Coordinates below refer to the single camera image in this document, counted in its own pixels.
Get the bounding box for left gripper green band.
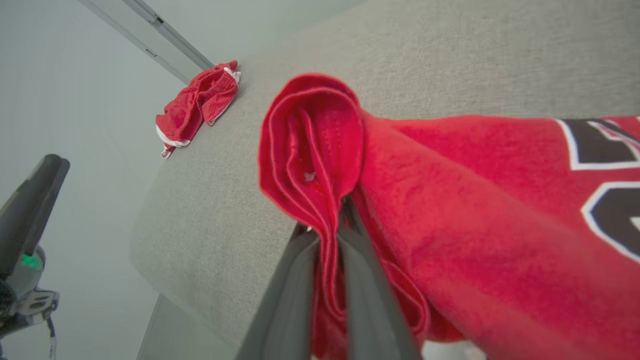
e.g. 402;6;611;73
0;154;71;340

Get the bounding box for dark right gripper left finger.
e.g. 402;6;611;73
235;226;321;360

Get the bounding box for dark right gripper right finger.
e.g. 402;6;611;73
339;196;422;360

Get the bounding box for red basketball jersey white sleeves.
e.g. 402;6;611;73
257;73;640;360

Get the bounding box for red shorts white trim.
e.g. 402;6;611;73
155;60;242;160

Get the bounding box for thin black left gripper cable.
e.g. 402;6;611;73
46;316;58;360

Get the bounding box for grey wall frame rail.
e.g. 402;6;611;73
77;0;217;86

